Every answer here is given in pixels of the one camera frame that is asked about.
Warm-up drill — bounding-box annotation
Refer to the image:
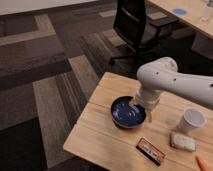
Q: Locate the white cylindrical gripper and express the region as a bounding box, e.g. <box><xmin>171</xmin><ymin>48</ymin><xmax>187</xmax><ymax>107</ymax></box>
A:
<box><xmin>129</xmin><ymin>86</ymin><xmax>162</xmax><ymax>122</ymax></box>

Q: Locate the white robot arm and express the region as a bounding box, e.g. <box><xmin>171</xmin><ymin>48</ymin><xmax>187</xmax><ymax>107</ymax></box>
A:
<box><xmin>134</xmin><ymin>57</ymin><xmax>213</xmax><ymax>111</ymax></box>

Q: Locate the dark blue ceramic bowl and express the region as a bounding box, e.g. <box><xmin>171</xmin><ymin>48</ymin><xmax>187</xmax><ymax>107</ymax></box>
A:
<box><xmin>111</xmin><ymin>96</ymin><xmax>147</xmax><ymax>129</ymax></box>

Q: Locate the orange and black snack bar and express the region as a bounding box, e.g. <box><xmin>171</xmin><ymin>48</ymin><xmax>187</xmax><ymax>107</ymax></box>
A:
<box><xmin>136</xmin><ymin>138</ymin><xmax>165</xmax><ymax>166</ymax></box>

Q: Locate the white paper cup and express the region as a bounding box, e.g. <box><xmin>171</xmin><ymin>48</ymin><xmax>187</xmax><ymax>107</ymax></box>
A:
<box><xmin>177</xmin><ymin>108</ymin><xmax>207</xmax><ymax>134</ymax></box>

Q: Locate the orange carrot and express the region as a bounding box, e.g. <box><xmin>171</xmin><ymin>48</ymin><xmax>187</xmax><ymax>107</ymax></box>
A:
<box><xmin>196</xmin><ymin>156</ymin><xmax>210</xmax><ymax>171</ymax></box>

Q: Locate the black office chair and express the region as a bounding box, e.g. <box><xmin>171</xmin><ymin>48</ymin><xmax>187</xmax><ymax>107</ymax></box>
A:
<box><xmin>109</xmin><ymin>0</ymin><xmax>177</xmax><ymax>65</ymax></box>

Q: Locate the blue round coaster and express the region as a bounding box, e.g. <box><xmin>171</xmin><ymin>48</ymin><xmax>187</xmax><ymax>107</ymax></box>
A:
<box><xmin>173</xmin><ymin>8</ymin><xmax>187</xmax><ymax>15</ymax></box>

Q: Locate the clear drinking glass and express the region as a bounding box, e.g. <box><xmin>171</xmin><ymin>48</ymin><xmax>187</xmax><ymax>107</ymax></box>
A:
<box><xmin>201</xmin><ymin>0</ymin><xmax>213</xmax><ymax>23</ymax></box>

